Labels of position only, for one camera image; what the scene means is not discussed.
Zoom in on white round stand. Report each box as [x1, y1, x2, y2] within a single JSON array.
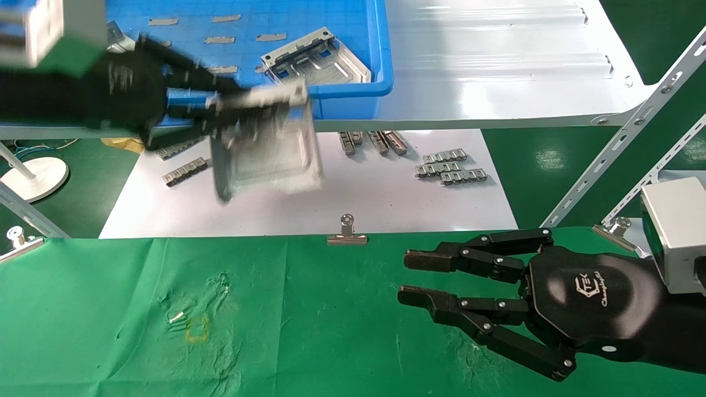
[[0, 142, 69, 203]]

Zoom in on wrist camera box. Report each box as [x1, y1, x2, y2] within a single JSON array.
[[640, 176, 706, 296], [0, 0, 108, 76]]

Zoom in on green cloth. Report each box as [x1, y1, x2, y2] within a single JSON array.
[[0, 226, 706, 397]]

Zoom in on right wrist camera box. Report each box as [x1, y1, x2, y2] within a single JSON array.
[[640, 176, 706, 296]]

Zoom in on yellow crumpled material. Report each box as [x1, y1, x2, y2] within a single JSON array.
[[101, 138, 148, 154]]

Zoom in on white slotted angle strut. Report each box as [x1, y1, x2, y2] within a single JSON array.
[[0, 182, 70, 239], [543, 40, 706, 228], [600, 113, 706, 227]]

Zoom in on white paper sheet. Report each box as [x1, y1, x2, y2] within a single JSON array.
[[99, 130, 519, 239]]

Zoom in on silver binder clip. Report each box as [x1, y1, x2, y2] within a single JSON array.
[[0, 226, 46, 264], [327, 214, 368, 246], [593, 217, 641, 253]]

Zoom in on large sheet metal bracket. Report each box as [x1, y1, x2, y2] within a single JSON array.
[[210, 77, 323, 205]]

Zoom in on metal bracket with folded flap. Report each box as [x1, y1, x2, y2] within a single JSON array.
[[106, 21, 137, 54]]

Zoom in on thin blue cables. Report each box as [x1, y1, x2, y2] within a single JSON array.
[[11, 139, 81, 158]]

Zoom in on sheet metal bracket with slots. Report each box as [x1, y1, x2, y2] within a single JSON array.
[[260, 26, 371, 84]]

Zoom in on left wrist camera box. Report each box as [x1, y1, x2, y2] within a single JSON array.
[[0, 0, 108, 76]]

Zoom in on blue plastic bin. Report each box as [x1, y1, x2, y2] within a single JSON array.
[[0, 0, 394, 127]]

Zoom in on white metal shelf board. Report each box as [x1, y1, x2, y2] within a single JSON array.
[[0, 0, 660, 140]]

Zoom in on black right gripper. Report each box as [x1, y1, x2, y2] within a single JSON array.
[[397, 228, 662, 382]]

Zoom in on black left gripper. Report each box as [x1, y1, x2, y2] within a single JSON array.
[[83, 34, 243, 153]]

